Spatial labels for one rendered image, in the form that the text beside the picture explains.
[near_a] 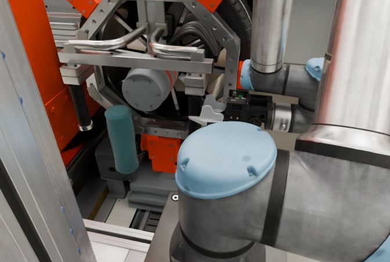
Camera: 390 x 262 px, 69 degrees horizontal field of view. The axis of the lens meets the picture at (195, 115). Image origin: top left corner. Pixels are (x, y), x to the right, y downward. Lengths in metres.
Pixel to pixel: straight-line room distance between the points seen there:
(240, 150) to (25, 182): 0.21
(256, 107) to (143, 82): 0.33
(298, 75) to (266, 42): 0.13
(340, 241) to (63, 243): 0.26
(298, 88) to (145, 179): 0.97
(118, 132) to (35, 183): 0.77
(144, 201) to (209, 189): 1.16
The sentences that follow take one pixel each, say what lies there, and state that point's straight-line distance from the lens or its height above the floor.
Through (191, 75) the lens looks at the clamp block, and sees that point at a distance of 0.72.
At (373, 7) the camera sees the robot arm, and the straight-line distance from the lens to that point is 0.38.
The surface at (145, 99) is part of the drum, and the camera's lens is 0.87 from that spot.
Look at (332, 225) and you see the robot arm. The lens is 0.33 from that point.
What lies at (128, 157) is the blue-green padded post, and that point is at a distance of 1.08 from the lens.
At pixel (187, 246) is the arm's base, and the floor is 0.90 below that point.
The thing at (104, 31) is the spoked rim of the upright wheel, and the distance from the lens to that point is 1.10.
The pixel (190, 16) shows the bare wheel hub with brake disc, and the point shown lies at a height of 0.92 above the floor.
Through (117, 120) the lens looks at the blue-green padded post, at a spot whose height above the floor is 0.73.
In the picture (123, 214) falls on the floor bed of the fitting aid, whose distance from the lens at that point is 1.53.
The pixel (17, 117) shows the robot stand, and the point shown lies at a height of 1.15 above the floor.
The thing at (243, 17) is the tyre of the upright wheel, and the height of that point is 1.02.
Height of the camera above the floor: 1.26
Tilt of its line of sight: 33 degrees down
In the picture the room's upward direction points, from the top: straight up
